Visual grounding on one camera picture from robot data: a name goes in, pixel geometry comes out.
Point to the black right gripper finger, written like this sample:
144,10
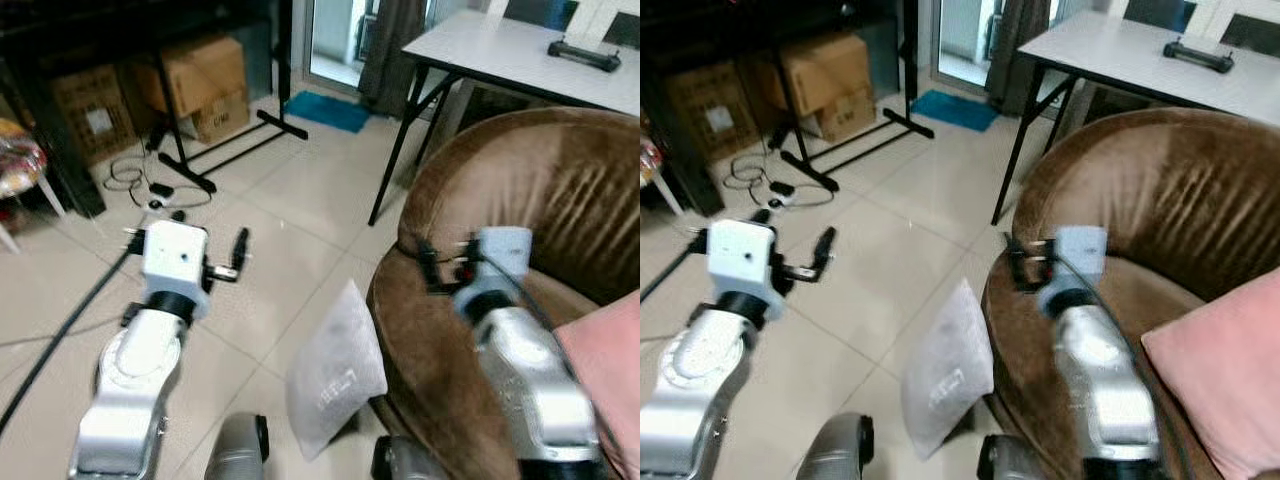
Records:
1018,262
426,265

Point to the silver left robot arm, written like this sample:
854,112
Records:
130,390
695,385

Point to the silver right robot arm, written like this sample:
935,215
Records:
1110,380
535,385

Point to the brown velvet sofa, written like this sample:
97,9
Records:
520,180
1160,180

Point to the grey pillow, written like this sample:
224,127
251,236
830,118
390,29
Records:
948,375
335,375

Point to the blue floor mat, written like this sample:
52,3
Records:
326,112
954,110

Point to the pink pillow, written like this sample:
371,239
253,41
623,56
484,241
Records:
612,380
1225,370

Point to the black power adapter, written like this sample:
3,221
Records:
160,189
782,188

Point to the black metal rack stand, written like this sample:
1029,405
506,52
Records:
860,140
235,145

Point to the small printed cardboard box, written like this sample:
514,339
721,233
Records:
225,118
850,115

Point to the dark labelled cardboard box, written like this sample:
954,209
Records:
95,115
715,112

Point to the floral cushioned stool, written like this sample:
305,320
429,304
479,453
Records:
20,165
652,165

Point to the large light cardboard box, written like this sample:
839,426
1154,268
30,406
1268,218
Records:
825,70
200,70

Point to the grey left robot leg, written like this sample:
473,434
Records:
835,450
238,450

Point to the grey robot leg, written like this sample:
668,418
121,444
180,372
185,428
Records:
1010,462
835,450
238,450
395,462

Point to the grey right robot leg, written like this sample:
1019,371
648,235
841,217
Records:
1010,462
395,462

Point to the dark grey curtain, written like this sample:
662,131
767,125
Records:
392,55
1017,50

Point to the white folding table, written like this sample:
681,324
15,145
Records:
1110,55
500,50

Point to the dark chair back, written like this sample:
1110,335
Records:
1252,35
624,30
540,12
1160,12

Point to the black flat device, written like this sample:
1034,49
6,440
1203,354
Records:
584,56
1198,56

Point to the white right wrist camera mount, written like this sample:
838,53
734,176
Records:
1080,258
500,262

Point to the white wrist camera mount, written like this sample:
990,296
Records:
740,258
1080,258
500,262
172,258

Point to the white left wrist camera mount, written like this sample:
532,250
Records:
172,258
740,258

